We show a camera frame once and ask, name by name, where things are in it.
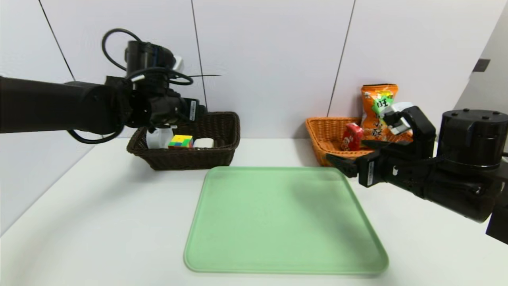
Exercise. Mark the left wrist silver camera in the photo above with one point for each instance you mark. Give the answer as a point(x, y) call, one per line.
point(177, 63)

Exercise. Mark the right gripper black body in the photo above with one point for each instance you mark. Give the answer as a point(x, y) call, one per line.
point(369, 172)

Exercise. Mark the white soap bar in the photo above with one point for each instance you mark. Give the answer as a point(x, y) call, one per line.
point(204, 143)

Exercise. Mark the white tape roll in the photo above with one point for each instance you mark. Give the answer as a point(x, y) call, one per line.
point(158, 139)

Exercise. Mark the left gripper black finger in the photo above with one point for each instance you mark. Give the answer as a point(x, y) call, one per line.
point(201, 109)

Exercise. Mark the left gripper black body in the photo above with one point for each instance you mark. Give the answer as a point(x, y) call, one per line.
point(193, 110)

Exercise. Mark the orange snack bag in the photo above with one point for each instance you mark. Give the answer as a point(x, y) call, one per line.
point(373, 107)

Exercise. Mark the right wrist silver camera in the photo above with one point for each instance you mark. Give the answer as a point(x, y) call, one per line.
point(397, 109)

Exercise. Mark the orange wicker basket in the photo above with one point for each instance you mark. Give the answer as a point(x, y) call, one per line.
point(325, 139)

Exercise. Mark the green plastic tray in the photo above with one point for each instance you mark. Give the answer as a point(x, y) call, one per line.
point(285, 222)

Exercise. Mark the dark brown wicker basket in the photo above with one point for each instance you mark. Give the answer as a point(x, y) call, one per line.
point(214, 155)

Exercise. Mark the small red snack pack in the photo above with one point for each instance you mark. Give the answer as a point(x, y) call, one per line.
point(351, 137)

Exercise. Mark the dark wall plate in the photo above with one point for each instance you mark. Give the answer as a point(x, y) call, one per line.
point(480, 66)

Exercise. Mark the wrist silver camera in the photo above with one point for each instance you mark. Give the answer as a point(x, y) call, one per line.
point(397, 109)
point(177, 63)

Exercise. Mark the right camera black mount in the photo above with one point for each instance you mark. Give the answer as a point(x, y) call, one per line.
point(420, 131)

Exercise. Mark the multicoloured puzzle cube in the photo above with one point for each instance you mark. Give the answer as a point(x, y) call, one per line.
point(180, 142)

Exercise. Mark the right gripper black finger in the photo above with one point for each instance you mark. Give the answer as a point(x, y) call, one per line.
point(387, 145)
point(343, 165)

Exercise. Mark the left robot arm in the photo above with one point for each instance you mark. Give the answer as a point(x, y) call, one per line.
point(59, 105)

